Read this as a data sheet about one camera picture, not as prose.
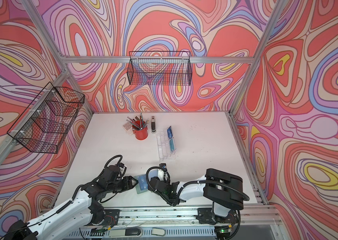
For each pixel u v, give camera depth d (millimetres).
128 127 1079
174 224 725
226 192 450
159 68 984
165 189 636
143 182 840
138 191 801
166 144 947
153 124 1060
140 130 967
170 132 959
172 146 885
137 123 995
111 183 651
